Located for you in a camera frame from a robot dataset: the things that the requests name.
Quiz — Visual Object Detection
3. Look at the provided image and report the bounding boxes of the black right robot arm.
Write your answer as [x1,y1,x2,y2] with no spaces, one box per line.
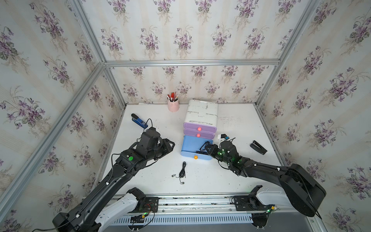
[200,141,327,217]

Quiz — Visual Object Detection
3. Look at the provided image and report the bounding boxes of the black wired earphones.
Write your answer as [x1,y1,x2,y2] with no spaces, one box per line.
[172,161,186,185]
[196,141,211,155]

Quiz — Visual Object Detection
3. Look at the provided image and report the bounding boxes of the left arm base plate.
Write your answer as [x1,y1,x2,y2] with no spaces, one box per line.
[130,197,159,214]

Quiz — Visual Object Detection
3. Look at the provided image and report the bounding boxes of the black stapler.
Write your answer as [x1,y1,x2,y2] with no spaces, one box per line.
[250,140,267,155]

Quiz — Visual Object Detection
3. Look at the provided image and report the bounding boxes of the red pens in cup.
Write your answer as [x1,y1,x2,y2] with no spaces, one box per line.
[167,92,179,102]

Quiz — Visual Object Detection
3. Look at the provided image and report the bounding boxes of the aluminium frame rail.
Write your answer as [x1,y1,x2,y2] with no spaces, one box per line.
[105,59,280,67]

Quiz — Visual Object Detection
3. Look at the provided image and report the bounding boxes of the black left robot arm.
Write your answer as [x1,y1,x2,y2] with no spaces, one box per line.
[34,127,175,232]

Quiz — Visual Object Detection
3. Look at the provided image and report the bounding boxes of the white drawer cabinet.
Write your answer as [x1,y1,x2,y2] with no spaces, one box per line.
[184,100,218,127]

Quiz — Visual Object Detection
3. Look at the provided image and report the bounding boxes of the pink pen cup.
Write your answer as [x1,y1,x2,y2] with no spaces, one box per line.
[167,100,180,112]

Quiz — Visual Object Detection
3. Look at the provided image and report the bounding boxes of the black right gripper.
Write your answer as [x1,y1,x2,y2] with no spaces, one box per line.
[203,144,231,167]

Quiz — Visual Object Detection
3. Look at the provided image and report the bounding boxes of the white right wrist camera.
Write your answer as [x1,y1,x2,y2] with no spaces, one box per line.
[218,134,230,143]

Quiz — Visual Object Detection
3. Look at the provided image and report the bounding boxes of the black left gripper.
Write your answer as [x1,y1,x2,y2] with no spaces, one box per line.
[145,137,177,162]

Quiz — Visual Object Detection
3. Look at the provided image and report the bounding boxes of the blue stapler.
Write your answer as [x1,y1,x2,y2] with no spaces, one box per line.
[131,114,148,129]

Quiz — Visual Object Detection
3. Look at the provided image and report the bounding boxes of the blue bottom drawer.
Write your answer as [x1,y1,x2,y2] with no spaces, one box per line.
[180,135,213,160]

